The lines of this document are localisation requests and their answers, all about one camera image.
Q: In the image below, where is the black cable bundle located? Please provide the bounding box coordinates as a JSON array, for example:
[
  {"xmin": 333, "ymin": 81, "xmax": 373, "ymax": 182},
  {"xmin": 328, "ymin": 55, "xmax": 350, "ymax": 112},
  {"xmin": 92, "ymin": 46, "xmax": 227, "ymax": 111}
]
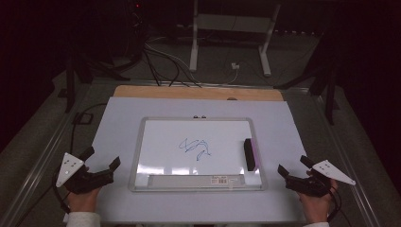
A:
[{"xmin": 142, "ymin": 41, "xmax": 202, "ymax": 89}]

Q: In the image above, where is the barcode label sticker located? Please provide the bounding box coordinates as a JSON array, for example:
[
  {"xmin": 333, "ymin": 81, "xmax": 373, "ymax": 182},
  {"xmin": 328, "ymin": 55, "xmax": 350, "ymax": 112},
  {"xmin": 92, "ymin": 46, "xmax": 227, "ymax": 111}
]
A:
[{"xmin": 210, "ymin": 176, "xmax": 230, "ymax": 186}]

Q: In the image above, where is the dark equipment rack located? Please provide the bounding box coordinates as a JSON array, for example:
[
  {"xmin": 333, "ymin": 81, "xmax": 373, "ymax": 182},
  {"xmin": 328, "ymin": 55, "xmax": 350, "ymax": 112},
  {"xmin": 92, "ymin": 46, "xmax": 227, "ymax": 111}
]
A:
[{"xmin": 124, "ymin": 0, "xmax": 149, "ymax": 61}]

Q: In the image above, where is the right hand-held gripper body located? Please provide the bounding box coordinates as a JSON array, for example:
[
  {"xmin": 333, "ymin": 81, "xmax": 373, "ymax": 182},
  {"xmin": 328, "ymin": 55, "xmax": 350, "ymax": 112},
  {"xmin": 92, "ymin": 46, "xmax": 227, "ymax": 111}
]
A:
[{"xmin": 285, "ymin": 159, "xmax": 357, "ymax": 199}]

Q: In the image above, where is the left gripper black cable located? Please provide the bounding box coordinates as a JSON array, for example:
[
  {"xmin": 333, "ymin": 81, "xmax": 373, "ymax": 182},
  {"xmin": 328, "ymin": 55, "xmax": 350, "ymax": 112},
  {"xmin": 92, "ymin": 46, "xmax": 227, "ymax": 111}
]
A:
[{"xmin": 51, "ymin": 102, "xmax": 109, "ymax": 216}]

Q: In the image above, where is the black and purple whiteboard eraser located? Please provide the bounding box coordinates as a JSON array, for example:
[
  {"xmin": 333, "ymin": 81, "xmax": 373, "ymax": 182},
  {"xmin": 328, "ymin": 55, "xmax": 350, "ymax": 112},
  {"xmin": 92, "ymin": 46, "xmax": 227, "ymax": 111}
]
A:
[{"xmin": 243, "ymin": 137, "xmax": 262, "ymax": 172}]

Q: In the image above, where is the white cable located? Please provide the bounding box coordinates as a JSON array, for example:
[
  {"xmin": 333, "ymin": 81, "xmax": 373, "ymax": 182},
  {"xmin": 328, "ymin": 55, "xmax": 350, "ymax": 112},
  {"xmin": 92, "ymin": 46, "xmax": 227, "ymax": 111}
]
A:
[{"xmin": 145, "ymin": 42, "xmax": 239, "ymax": 87}]

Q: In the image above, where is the white metal stand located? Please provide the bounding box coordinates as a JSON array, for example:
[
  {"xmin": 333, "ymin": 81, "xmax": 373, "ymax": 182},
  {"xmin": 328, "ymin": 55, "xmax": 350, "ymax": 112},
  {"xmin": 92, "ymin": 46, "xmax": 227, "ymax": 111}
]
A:
[{"xmin": 188, "ymin": 0, "xmax": 282, "ymax": 78}]

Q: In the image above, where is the wooden table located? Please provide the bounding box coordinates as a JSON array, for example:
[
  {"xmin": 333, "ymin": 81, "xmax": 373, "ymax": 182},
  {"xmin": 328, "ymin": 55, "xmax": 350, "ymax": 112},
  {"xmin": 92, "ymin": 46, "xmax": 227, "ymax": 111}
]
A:
[{"xmin": 113, "ymin": 84, "xmax": 285, "ymax": 102}]

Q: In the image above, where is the person's left hand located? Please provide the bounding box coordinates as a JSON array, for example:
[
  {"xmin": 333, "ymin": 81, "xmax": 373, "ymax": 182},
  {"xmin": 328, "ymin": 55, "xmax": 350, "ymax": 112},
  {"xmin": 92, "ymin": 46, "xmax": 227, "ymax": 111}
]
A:
[{"xmin": 66, "ymin": 185, "xmax": 103, "ymax": 214}]

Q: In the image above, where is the white table mat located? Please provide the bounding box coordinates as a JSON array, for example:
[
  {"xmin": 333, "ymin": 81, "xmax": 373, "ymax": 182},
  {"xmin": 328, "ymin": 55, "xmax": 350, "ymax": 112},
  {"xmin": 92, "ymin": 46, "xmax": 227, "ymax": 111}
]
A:
[{"xmin": 84, "ymin": 96, "xmax": 310, "ymax": 225}]

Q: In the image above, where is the black tripod stand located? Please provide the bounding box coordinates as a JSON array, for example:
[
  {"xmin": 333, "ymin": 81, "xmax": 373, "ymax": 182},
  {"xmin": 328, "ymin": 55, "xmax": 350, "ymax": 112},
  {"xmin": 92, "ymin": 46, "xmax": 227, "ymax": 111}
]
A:
[
  {"xmin": 273, "ymin": 31, "xmax": 340, "ymax": 126},
  {"xmin": 57, "ymin": 46, "xmax": 131, "ymax": 114}
]

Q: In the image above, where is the black square floor plate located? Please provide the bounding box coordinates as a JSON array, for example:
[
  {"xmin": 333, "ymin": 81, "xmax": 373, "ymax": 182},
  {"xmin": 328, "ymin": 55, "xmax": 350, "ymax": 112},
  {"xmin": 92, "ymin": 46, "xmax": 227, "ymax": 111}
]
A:
[{"xmin": 72, "ymin": 112, "xmax": 95, "ymax": 125}]

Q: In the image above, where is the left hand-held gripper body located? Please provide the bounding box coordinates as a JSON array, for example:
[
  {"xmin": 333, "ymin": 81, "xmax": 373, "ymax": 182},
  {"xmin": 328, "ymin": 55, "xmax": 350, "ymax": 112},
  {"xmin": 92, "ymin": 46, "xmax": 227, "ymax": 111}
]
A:
[{"xmin": 56, "ymin": 152, "xmax": 114, "ymax": 195}]

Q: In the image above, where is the metal floor rail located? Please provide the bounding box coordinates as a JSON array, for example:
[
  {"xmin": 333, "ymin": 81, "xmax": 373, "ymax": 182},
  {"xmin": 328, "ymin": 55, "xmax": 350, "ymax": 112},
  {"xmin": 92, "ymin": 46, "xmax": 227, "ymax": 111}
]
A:
[
  {"xmin": 310, "ymin": 89, "xmax": 384, "ymax": 227},
  {"xmin": 0, "ymin": 82, "xmax": 96, "ymax": 227}
]

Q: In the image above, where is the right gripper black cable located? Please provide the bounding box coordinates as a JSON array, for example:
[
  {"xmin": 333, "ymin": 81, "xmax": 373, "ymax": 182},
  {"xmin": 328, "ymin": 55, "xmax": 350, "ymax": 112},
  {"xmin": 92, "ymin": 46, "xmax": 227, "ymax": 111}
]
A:
[{"xmin": 325, "ymin": 185, "xmax": 343, "ymax": 223}]

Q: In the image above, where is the white whiteboard with metal frame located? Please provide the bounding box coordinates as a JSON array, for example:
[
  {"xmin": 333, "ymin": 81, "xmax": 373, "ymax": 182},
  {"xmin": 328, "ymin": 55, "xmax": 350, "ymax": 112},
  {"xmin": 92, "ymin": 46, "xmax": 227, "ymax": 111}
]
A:
[{"xmin": 128, "ymin": 116, "xmax": 268, "ymax": 193}]

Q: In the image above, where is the person's right hand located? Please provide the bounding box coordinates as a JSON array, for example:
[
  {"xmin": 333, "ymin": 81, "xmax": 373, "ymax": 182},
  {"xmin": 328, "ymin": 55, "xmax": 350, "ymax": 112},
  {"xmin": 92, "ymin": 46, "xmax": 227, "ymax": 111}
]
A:
[{"xmin": 297, "ymin": 169, "xmax": 339, "ymax": 224}]

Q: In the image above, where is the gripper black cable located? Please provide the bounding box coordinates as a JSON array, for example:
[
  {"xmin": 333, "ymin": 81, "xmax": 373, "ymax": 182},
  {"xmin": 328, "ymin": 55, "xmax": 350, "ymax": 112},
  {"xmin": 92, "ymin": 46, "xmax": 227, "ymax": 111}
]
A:
[
  {"xmin": 51, "ymin": 102, "xmax": 109, "ymax": 216},
  {"xmin": 325, "ymin": 185, "xmax": 343, "ymax": 223}
]

